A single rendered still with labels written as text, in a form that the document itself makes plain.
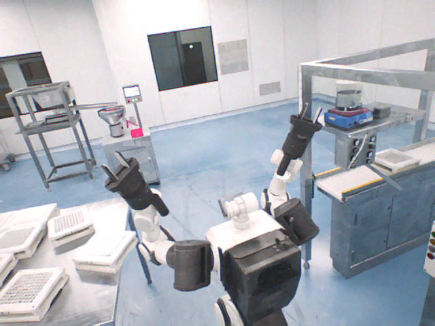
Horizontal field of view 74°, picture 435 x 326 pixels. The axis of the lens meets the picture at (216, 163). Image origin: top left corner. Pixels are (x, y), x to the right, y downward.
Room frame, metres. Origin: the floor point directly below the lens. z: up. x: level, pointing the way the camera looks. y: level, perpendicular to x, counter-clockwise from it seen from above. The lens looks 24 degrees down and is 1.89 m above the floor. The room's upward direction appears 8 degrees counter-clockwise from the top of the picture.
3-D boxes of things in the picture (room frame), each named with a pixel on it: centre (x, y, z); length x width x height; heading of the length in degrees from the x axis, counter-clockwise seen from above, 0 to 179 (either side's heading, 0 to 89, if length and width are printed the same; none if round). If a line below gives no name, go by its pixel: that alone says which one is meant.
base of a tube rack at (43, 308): (1.05, 0.96, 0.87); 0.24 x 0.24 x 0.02; 84
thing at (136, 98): (4.09, 1.01, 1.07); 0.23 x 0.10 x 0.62; 103
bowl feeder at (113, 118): (3.95, 1.24, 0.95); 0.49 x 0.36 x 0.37; 103
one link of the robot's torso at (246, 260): (0.80, -0.08, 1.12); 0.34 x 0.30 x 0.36; 110
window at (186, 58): (6.71, 0.36, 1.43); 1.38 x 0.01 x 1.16; 103
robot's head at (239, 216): (0.86, -0.06, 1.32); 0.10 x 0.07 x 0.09; 110
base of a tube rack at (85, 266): (1.28, 0.66, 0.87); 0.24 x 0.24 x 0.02; 73
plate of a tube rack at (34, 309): (1.05, 0.96, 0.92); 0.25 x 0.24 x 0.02; 174
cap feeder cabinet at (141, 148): (3.91, 1.18, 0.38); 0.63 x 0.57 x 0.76; 103
